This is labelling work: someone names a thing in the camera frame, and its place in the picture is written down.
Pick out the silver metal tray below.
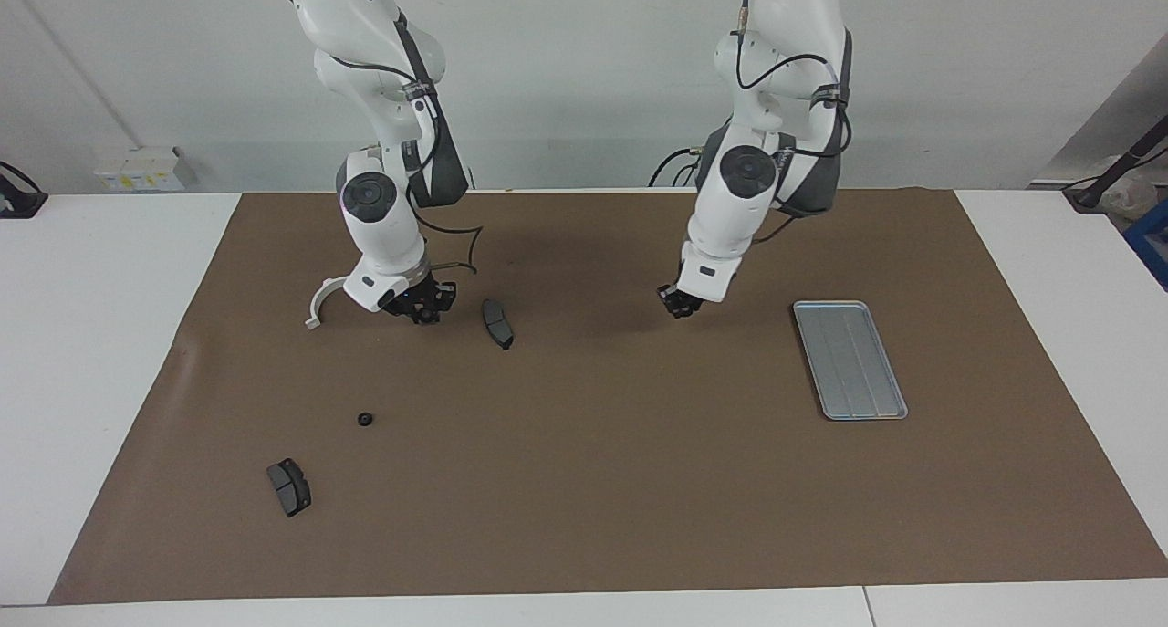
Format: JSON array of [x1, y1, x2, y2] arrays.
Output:
[[792, 300, 910, 422]]

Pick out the long dark grey brake pad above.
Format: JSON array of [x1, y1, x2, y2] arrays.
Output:
[[481, 298, 516, 351]]

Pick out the brown table mat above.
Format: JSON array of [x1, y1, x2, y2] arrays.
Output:
[[47, 189, 1168, 606]]

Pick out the short dark grey brake pad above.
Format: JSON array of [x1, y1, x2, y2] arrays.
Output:
[[266, 458, 313, 518]]

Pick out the black table clamp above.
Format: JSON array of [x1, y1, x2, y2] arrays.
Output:
[[0, 160, 48, 219]]

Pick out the black stand pole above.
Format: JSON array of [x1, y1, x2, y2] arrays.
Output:
[[1063, 116, 1168, 213]]

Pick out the clear plastic bag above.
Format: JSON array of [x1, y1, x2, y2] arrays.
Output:
[[1109, 175, 1168, 222]]

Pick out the blue crate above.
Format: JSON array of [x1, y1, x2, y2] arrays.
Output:
[[1122, 198, 1168, 290]]

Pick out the white curved plastic bracket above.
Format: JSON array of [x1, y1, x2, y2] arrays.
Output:
[[304, 278, 352, 330]]

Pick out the black left arm base cable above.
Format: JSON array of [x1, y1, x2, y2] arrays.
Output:
[[648, 146, 705, 188]]

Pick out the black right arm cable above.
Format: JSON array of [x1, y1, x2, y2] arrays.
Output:
[[258, 0, 485, 277]]

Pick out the white wall socket box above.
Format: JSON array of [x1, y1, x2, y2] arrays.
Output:
[[94, 146, 197, 193]]

